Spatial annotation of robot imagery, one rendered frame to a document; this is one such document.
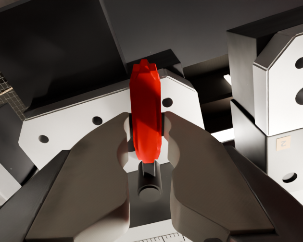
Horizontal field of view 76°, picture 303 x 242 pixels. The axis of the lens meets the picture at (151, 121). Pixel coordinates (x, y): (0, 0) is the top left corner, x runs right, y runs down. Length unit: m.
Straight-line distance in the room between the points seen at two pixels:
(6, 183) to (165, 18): 0.59
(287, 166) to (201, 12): 0.56
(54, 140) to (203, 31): 0.61
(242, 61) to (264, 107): 0.05
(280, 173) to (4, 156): 0.28
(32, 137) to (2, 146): 0.08
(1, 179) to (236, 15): 0.70
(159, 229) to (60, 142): 0.16
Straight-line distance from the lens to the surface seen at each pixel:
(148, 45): 0.69
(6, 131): 0.27
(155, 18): 0.68
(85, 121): 0.16
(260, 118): 0.19
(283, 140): 0.21
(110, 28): 0.17
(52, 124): 0.17
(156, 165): 0.16
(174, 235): 0.28
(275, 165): 0.22
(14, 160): 0.27
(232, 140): 0.51
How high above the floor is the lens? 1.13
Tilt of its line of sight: 29 degrees up
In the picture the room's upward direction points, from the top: 160 degrees clockwise
